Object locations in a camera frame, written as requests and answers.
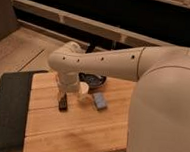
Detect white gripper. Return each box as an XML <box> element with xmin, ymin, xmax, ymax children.
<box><xmin>57</xmin><ymin>72</ymin><xmax>80</xmax><ymax>95</ymax></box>

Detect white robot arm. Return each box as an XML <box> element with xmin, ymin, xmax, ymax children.
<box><xmin>48</xmin><ymin>41</ymin><xmax>190</xmax><ymax>152</ymax></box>

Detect white paper cup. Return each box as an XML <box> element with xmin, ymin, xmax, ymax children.
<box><xmin>78</xmin><ymin>81</ymin><xmax>90</xmax><ymax>102</ymax></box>

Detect wooden shelf rail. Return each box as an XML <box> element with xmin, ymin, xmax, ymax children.
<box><xmin>11</xmin><ymin>0</ymin><xmax>172</xmax><ymax>47</ymax></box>

